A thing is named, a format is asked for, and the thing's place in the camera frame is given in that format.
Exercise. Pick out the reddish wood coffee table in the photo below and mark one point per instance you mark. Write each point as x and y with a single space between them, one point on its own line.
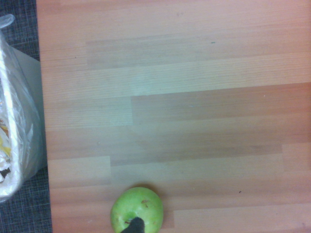
182 97

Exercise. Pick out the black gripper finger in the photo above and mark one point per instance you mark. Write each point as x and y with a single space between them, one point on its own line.
135 225

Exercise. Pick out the green apple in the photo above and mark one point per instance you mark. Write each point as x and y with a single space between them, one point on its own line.
145 206

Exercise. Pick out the cream plastic trash bin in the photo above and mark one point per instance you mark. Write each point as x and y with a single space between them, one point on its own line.
29 102

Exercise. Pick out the crumpled wrappers and paper trash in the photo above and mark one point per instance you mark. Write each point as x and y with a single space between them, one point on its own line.
4 145

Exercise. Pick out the clear plastic bin liner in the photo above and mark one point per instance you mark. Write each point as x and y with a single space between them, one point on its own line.
14 121

